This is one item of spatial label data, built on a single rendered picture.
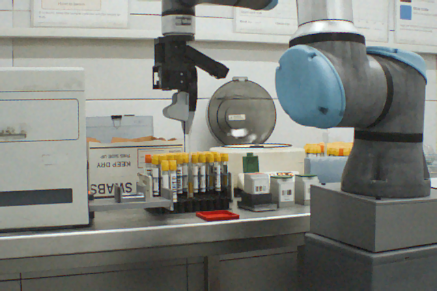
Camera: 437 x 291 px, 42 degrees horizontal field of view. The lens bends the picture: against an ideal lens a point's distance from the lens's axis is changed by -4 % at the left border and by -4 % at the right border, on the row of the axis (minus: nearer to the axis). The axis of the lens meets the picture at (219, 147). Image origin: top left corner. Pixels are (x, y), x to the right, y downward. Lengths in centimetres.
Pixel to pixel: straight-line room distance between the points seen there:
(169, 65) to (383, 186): 55
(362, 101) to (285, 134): 113
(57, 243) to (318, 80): 55
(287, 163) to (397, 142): 66
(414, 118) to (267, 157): 66
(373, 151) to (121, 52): 103
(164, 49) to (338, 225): 56
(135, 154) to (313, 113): 68
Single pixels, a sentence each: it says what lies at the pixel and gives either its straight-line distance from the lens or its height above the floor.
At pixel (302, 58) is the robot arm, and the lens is 83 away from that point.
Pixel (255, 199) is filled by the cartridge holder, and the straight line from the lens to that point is 127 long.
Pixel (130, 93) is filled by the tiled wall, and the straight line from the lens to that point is 177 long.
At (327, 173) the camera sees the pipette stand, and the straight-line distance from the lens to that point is 143.
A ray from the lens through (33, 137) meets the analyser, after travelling 109.
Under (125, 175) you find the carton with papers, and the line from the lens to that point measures 142.
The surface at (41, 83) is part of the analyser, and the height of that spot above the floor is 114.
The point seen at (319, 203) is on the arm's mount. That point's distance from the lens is 100.
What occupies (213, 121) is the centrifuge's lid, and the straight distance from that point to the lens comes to 180.
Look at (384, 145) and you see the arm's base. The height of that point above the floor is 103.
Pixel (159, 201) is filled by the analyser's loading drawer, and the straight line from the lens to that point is 115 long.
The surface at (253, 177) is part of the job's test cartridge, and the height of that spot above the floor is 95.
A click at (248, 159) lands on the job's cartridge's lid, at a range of 131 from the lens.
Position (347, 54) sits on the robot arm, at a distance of 84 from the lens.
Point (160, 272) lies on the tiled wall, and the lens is 186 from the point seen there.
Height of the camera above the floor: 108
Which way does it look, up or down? 3 degrees down
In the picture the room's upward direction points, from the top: 1 degrees counter-clockwise
